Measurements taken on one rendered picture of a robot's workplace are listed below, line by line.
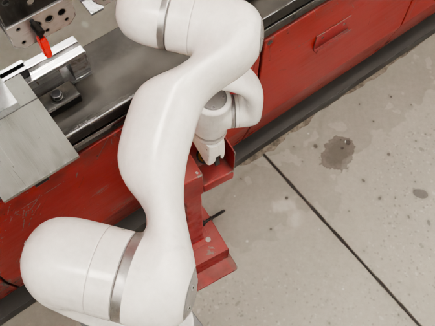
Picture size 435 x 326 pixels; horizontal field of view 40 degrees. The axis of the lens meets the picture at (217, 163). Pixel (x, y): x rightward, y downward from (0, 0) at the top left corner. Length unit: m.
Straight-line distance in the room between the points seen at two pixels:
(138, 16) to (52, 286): 0.40
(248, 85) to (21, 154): 0.51
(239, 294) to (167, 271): 1.47
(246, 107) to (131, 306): 0.66
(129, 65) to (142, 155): 0.79
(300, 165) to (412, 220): 0.48
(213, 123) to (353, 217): 1.16
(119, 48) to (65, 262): 0.92
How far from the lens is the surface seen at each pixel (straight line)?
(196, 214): 1.88
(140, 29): 0.90
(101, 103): 1.51
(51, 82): 1.51
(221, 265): 2.22
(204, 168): 1.59
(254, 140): 2.38
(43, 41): 1.32
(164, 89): 0.82
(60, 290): 0.78
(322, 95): 2.52
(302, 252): 2.27
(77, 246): 0.77
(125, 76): 1.55
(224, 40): 0.85
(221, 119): 1.30
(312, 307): 2.22
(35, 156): 1.33
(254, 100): 1.26
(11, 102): 1.41
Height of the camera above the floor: 2.14
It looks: 64 degrees down
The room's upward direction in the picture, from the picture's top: 1 degrees clockwise
